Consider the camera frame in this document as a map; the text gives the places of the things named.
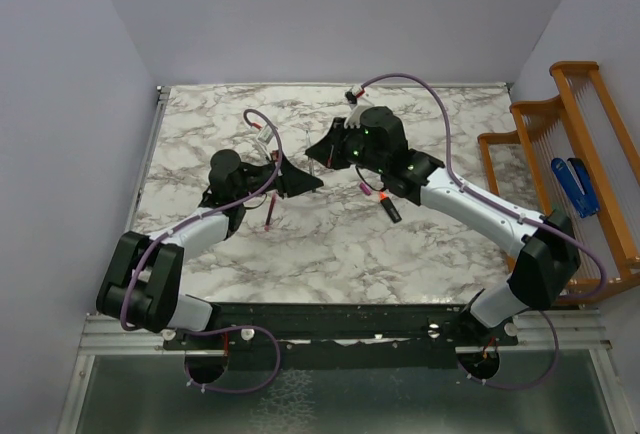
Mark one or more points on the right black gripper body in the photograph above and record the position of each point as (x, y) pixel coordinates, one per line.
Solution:
(354, 153)

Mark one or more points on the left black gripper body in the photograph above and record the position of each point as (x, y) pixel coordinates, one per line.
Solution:
(256, 177)

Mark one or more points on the purple pen cap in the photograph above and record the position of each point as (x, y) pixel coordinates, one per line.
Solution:
(365, 189)

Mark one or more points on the red ink pen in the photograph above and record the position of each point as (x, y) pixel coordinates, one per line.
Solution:
(270, 212)

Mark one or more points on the black orange highlighter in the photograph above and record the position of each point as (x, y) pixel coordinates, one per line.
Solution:
(389, 208)

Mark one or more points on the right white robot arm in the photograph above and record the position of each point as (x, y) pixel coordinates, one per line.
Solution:
(545, 258)

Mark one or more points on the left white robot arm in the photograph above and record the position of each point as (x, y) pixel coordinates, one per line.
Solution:
(142, 281)

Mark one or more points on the wooden rack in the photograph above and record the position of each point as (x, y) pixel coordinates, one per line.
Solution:
(582, 160)

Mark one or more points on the blue stapler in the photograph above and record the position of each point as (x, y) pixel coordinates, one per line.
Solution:
(575, 181)

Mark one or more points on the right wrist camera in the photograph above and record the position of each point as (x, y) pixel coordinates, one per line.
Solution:
(358, 105)

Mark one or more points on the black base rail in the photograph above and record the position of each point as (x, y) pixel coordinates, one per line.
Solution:
(340, 336)

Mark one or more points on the aluminium frame rail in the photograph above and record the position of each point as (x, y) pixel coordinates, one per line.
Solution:
(102, 336)

